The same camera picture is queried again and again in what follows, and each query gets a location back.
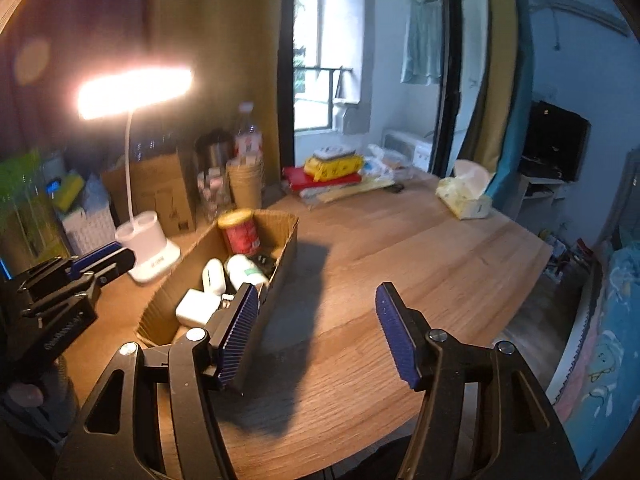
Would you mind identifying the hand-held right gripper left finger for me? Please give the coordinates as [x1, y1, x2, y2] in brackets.
[52, 282, 261, 480]

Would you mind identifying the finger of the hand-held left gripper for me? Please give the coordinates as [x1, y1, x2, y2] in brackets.
[67, 241, 124, 281]
[90, 247, 137, 288]

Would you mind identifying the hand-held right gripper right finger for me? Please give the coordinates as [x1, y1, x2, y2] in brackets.
[375, 281, 583, 480]

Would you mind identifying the white charger block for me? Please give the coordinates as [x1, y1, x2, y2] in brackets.
[176, 288, 223, 327]

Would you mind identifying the white earbud case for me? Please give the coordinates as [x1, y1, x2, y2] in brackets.
[201, 258, 227, 295]

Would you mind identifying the white pill bottle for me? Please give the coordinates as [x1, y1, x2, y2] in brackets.
[225, 254, 271, 288]

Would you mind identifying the cardboard box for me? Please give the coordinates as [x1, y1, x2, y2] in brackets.
[135, 210, 300, 351]

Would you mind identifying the black small gadget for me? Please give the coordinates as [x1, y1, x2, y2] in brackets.
[250, 254, 279, 276]

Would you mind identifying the red can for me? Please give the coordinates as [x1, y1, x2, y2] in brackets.
[217, 209, 262, 256]

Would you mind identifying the person's left hand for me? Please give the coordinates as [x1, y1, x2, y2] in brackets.
[0, 355, 81, 441]

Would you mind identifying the white woven plastic basket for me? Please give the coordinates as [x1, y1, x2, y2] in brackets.
[60, 205, 118, 256]

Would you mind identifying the white desk lamp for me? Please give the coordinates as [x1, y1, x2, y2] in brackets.
[76, 66, 195, 283]

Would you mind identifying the brown lamp packaging carton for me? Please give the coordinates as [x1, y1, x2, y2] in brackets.
[101, 152, 197, 237]

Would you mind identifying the printed glass jar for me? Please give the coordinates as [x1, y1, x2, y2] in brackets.
[197, 167, 233, 223]

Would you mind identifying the stack of paper cups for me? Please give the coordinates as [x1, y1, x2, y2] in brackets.
[226, 154, 265, 211]

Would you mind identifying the steel thermos flask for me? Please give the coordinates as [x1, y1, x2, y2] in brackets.
[195, 132, 236, 173]

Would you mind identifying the yellow tissue pack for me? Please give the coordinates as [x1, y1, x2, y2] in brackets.
[435, 159, 493, 220]

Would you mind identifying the red book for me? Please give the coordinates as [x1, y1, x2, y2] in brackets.
[283, 166, 362, 192]

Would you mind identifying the white plastic bag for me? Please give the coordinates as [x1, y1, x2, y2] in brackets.
[362, 144, 401, 178]

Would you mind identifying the yellow pouch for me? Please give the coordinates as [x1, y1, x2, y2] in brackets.
[304, 154, 362, 182]

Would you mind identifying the white balcony appliance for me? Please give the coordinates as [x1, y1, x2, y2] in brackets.
[381, 129, 433, 171]

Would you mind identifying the clear plastic water bottle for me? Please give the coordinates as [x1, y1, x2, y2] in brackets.
[234, 102, 264, 158]

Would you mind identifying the white flat device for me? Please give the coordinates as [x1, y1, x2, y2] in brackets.
[314, 144, 357, 160]

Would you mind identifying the white computer desk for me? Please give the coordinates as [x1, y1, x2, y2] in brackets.
[500, 172, 576, 231]

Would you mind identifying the blue cartoon blanket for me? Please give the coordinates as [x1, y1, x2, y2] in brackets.
[547, 247, 640, 461]

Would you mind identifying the teal curtain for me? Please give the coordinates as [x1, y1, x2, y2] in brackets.
[0, 0, 161, 191]
[487, 0, 536, 201]

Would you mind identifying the black computer monitor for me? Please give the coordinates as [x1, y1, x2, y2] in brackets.
[520, 100, 591, 182]

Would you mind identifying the yellow curtain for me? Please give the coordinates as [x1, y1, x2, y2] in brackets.
[150, 0, 296, 206]
[460, 0, 521, 176]

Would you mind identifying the grey bed headboard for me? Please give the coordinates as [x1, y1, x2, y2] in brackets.
[600, 147, 640, 251]

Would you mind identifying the balcony window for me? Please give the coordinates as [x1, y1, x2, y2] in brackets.
[292, 0, 371, 133]

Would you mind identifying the hanging pale green garment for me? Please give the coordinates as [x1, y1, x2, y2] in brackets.
[400, 0, 445, 86]

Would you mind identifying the white air conditioner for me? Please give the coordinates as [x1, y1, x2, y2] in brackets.
[532, 0, 628, 36]

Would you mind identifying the black sliding door frame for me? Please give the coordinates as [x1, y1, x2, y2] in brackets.
[277, 0, 463, 176]

